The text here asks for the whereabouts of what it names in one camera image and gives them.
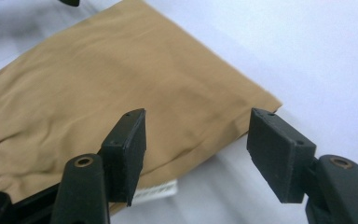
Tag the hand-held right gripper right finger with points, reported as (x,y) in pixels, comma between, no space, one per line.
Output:
(279,155)

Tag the tan children's pants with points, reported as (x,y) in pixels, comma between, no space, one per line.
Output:
(121,68)

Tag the white table cover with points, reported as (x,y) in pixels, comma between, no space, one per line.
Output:
(292,46)

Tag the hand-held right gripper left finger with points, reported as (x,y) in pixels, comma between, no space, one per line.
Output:
(124,155)

